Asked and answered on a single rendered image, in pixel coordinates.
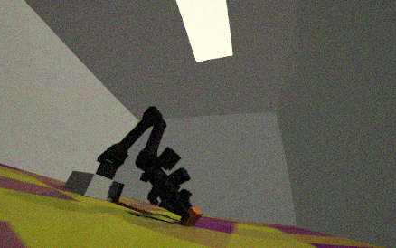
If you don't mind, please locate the orange block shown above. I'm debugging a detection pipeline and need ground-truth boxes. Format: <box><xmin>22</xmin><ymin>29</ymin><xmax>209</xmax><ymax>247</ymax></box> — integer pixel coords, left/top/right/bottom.
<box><xmin>180</xmin><ymin>207</ymin><xmax>203</xmax><ymax>227</ymax></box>

